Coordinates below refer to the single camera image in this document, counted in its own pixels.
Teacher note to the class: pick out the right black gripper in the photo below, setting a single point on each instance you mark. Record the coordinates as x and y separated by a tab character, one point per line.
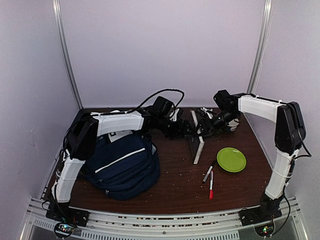
204	122

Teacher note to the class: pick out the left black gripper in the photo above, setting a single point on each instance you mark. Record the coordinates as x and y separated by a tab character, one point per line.
180	132

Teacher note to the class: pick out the dark blue hardcover notebook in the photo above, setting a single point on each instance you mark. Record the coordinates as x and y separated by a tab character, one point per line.
195	140

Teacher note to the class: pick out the navy blue backpack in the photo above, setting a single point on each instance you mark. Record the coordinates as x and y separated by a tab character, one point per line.
123	168

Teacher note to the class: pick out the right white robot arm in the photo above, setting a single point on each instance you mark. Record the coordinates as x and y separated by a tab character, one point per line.
289	136

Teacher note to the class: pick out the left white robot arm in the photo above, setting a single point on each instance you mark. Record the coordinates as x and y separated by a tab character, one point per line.
80	141

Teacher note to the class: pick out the white teal bowl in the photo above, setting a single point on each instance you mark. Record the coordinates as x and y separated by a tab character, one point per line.
232	125

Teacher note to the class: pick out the black marker pen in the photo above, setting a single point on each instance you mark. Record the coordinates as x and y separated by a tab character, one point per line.
208	171

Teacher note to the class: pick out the green plate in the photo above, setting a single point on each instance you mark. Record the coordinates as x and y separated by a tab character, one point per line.
231	160

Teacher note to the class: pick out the red marker pen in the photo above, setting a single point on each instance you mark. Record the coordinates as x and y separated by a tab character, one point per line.
211	185

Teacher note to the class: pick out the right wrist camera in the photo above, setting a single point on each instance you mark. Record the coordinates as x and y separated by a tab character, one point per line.
206	111

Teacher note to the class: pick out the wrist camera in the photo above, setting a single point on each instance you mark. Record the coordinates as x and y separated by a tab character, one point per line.
206	111
163	107

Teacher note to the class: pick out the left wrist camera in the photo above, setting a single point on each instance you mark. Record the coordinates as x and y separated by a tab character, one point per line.
163	107

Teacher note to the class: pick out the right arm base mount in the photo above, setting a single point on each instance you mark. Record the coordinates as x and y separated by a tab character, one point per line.
263	216

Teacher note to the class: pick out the aluminium front rail frame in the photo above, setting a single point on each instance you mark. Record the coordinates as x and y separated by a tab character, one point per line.
218	225

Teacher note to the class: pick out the right aluminium corner post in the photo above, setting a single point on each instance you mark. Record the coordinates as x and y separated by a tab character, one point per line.
261	46

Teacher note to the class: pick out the aluminium corner post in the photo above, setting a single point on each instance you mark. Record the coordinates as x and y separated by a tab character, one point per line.
65	52
261	46

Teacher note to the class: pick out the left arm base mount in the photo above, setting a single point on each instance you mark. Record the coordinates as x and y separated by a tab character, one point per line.
67	219

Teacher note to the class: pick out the left aluminium corner post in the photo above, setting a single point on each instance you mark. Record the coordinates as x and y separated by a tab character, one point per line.
65	52

